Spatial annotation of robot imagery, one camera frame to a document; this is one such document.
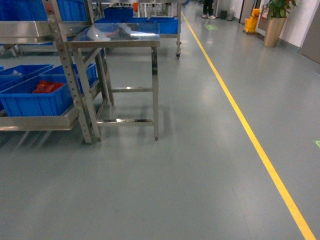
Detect stainless steel shelf rack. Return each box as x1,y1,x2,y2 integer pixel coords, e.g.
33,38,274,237
0,0,107,144

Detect blue plastic bin with red bags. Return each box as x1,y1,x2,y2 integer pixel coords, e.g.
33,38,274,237
0,62,98,118

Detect empty blue plastic bin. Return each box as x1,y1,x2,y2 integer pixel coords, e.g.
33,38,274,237
0,64,54,91

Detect stainless steel table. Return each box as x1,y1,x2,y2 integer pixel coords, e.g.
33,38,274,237
66,22,161,142

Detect red bubble wrap bags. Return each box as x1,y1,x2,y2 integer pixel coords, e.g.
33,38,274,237
32,80,65,94

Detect yellow mop bucket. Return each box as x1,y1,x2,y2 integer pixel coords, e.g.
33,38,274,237
243,8,260,34

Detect potted plant in gold pot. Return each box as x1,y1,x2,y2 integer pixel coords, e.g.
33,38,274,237
262,0,297,48

